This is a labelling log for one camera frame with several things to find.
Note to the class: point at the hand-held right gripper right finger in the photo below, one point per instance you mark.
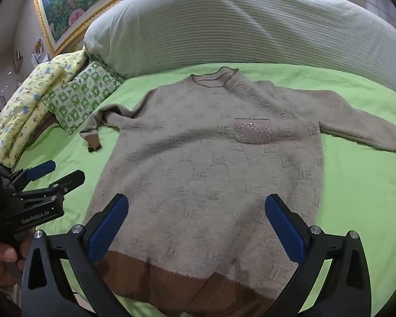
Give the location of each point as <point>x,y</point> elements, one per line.
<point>285,231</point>

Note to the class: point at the striped white duvet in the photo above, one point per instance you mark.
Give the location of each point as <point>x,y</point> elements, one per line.
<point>234,23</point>

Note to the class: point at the green bed sheet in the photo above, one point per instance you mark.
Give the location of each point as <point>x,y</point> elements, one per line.
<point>356,188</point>

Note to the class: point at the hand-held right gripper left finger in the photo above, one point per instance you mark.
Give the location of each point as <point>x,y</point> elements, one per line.
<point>107,228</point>

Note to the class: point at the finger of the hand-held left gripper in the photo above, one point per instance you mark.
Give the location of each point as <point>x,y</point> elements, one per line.
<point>69,180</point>
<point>41,169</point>

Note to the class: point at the person's left hand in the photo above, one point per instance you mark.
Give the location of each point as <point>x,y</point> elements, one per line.
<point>6,254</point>

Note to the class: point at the yellow printed blanket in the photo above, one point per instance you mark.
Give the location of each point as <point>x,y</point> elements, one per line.
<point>26,105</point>

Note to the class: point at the gold framed painting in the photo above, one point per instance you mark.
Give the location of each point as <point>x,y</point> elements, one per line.
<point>72,0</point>

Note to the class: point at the green checkered pillow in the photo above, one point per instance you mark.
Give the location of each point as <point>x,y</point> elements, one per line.
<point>82,95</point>

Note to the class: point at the small wall photo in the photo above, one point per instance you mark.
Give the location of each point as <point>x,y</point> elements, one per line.
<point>37,49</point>

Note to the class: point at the beige knit sweater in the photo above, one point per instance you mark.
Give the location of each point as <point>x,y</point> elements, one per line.
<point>201,155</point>

